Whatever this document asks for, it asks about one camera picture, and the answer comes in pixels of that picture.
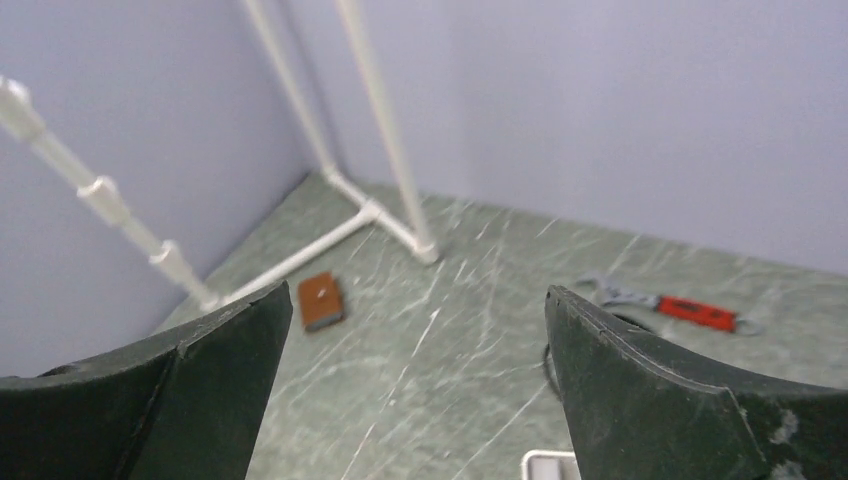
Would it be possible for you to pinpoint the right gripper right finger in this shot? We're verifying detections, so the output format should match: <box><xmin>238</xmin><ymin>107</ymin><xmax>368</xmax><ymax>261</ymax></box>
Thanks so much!
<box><xmin>544</xmin><ymin>285</ymin><xmax>847</xmax><ymax>479</ymax></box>

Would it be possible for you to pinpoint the red handled adjustable wrench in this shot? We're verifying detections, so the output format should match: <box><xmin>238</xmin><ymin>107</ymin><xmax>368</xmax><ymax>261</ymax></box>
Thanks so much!
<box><xmin>576</xmin><ymin>272</ymin><xmax>765</xmax><ymax>336</ymax></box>

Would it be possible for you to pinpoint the white plastic tray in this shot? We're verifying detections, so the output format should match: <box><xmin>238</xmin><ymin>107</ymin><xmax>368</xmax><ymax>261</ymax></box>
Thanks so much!
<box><xmin>520</xmin><ymin>449</ymin><xmax>581</xmax><ymax>480</ymax></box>

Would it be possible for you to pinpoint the white pvc pipe frame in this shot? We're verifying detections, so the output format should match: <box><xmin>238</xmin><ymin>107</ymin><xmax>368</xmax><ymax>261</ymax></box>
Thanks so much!
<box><xmin>0</xmin><ymin>0</ymin><xmax>442</xmax><ymax>314</ymax></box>

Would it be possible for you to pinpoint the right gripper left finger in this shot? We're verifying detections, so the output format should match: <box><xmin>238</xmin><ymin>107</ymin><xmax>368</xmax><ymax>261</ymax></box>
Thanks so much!
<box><xmin>1</xmin><ymin>281</ymin><xmax>293</xmax><ymax>479</ymax></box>

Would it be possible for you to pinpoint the brown leather card holder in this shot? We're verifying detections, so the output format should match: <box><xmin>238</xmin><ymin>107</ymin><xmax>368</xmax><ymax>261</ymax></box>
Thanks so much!
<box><xmin>297</xmin><ymin>271</ymin><xmax>345</xmax><ymax>333</ymax></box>

